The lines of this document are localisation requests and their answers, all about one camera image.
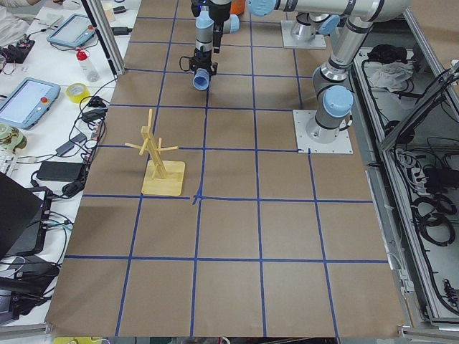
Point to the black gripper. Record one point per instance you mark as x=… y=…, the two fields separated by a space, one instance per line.
x=201 y=60

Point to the light blue plastic cup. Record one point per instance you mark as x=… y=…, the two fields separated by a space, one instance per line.
x=201 y=79

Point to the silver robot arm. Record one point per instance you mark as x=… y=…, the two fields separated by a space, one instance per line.
x=334 y=100
x=214 y=19

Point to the white paper cup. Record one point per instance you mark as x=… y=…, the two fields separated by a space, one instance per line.
x=109 y=12

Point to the orange can-shaped container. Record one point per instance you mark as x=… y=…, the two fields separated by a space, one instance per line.
x=237 y=7

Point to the black power adapter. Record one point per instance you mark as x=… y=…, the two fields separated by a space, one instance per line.
x=121 y=31

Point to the red-capped squeeze bottle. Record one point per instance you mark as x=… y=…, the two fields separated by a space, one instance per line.
x=87 y=66

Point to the wooden mug tree stand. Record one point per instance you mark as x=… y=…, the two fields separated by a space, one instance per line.
x=162 y=177

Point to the far blue teach pendant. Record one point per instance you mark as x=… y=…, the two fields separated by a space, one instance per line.
x=74 y=32

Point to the blue teach pendant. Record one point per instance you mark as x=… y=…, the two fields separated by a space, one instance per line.
x=74 y=32
x=29 y=102

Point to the yellow tape roll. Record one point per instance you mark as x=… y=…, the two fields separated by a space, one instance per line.
x=77 y=92

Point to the near blue teach pendant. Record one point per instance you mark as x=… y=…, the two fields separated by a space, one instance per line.
x=29 y=102

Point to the large black power brick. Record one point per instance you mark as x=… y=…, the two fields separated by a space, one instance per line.
x=59 y=171

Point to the white crumpled cloth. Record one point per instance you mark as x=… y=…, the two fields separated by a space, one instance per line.
x=392 y=76

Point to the black laptop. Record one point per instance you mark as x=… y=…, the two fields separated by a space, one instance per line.
x=24 y=212

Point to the aluminium frame post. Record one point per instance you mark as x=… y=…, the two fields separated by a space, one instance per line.
x=95 y=12

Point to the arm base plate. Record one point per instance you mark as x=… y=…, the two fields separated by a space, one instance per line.
x=299 y=36
x=312 y=138

